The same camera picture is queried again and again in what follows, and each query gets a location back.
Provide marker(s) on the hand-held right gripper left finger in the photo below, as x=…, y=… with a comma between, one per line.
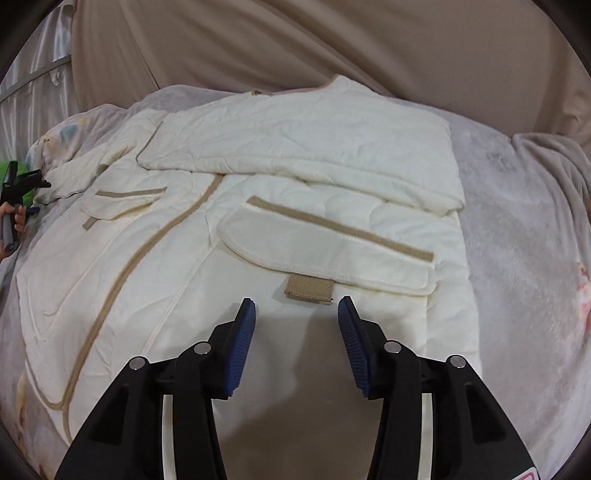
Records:
x=244, y=344

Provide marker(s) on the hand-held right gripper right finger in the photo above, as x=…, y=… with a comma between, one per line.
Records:
x=353, y=344

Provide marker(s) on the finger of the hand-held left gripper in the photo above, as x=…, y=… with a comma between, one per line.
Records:
x=34, y=181
x=25, y=210

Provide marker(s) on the cream quilted jacket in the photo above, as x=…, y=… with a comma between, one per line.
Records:
x=277, y=184

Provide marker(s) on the person's left hand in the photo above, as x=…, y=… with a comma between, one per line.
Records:
x=19, y=226

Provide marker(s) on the green cloth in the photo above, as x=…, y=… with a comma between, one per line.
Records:
x=27, y=196

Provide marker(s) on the white shiny curtain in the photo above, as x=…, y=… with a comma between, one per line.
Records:
x=41, y=106

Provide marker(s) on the grey floral plush blanket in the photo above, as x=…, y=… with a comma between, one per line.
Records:
x=521, y=277

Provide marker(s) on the beige draped cloth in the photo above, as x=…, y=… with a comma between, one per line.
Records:
x=323, y=41

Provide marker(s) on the metal rail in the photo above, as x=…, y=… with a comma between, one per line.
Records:
x=32, y=79

